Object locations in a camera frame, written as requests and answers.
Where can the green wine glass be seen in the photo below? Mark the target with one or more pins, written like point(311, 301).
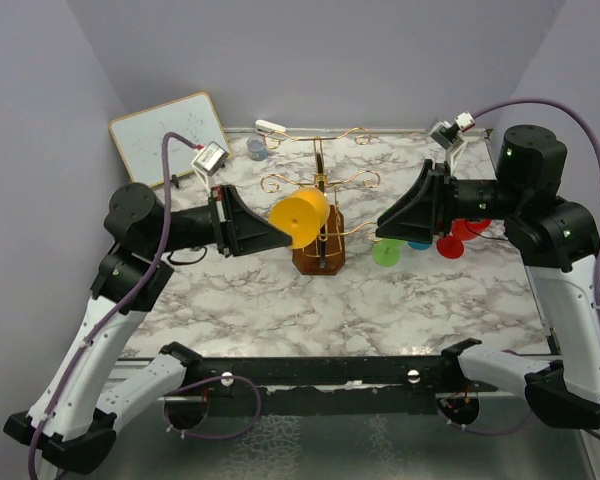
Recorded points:
point(386, 252)

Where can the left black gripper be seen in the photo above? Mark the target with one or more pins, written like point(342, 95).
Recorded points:
point(246, 231)

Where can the blue wine glass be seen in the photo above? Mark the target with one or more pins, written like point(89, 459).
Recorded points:
point(420, 246)

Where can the black front mounting rail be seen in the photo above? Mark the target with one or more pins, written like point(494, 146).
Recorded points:
point(311, 386)

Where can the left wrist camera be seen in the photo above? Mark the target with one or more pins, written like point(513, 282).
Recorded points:
point(207, 162)

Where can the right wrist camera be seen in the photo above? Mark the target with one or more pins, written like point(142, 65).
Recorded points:
point(451, 137)

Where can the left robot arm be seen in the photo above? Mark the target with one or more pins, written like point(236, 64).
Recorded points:
point(74, 424)

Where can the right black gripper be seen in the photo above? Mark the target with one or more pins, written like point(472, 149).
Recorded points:
point(427, 209)

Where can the small whiteboard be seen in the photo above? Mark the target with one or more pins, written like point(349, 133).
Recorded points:
point(138, 136)

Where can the red wine glass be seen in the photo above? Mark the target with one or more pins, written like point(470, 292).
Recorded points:
point(452, 245)

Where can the white eraser block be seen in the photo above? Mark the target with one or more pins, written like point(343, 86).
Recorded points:
point(264, 127)

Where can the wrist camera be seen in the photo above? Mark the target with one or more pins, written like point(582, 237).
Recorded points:
point(451, 137)
point(207, 162)

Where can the yellow wine glass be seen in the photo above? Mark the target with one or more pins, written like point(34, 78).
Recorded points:
point(301, 215)

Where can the gold wire wine glass rack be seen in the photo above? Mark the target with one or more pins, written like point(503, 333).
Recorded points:
point(326, 255)

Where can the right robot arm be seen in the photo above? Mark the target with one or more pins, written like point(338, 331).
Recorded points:
point(559, 244)

